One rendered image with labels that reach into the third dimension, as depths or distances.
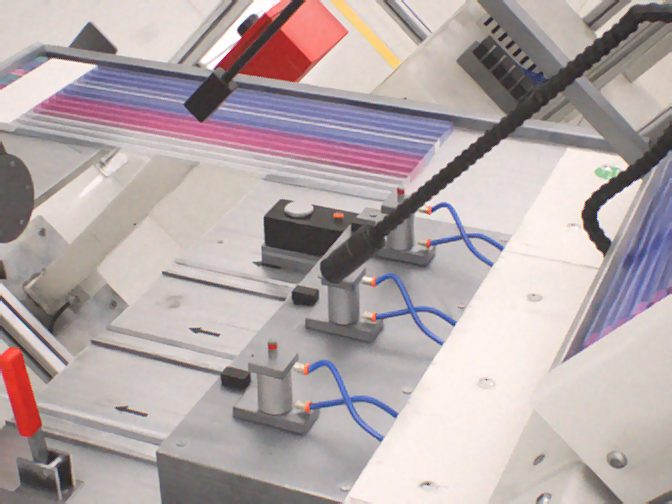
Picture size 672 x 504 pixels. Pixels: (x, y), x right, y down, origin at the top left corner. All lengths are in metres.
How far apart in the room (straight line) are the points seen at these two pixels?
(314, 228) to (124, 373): 0.20
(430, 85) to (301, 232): 1.20
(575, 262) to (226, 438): 0.30
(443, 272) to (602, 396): 0.40
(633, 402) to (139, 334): 0.52
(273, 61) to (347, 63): 1.52
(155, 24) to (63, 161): 1.65
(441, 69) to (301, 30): 0.56
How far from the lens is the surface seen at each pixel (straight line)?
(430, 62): 2.30
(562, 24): 2.77
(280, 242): 1.08
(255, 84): 1.42
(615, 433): 0.60
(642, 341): 0.57
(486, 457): 0.76
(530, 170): 1.26
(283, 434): 0.81
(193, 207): 2.65
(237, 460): 0.79
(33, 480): 0.87
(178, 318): 1.04
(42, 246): 2.37
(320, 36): 1.82
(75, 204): 2.48
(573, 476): 0.62
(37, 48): 1.55
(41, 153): 1.33
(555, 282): 0.93
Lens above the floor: 1.73
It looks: 38 degrees down
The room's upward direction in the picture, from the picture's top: 50 degrees clockwise
